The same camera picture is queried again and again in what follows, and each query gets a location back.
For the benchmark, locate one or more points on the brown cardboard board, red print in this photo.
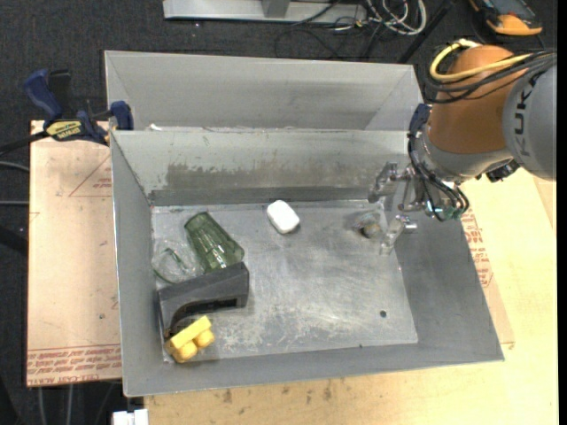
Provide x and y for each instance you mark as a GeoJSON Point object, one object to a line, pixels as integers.
{"type": "Point", "coordinates": [71, 259]}

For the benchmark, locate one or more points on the green glass cup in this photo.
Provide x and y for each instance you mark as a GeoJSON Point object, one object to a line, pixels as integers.
{"type": "Point", "coordinates": [212, 244]}

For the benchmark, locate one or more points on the grey metal bin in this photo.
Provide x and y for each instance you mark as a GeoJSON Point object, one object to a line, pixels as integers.
{"type": "Point", "coordinates": [310, 281]}

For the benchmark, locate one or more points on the clear glass piece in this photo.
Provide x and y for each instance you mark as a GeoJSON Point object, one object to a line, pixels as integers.
{"type": "Point", "coordinates": [170, 266]}

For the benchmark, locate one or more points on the small grey-brown ball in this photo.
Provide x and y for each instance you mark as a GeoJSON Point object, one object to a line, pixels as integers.
{"type": "Point", "coordinates": [370, 229]}

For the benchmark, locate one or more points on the yellow toy building block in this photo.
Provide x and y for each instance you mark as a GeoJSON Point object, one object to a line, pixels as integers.
{"type": "Point", "coordinates": [190, 341]}

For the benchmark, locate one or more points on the black cylinder on white bracket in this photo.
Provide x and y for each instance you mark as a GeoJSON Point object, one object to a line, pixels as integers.
{"type": "Point", "coordinates": [500, 173]}

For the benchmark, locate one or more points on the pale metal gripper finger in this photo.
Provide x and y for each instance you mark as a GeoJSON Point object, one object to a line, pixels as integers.
{"type": "Point", "coordinates": [394, 235]}
{"type": "Point", "coordinates": [382, 182]}

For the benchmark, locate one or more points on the white rounded case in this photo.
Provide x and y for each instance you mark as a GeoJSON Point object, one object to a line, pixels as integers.
{"type": "Point", "coordinates": [283, 216]}

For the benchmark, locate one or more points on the black angled plastic block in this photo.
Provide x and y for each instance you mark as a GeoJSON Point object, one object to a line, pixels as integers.
{"type": "Point", "coordinates": [208, 288]}

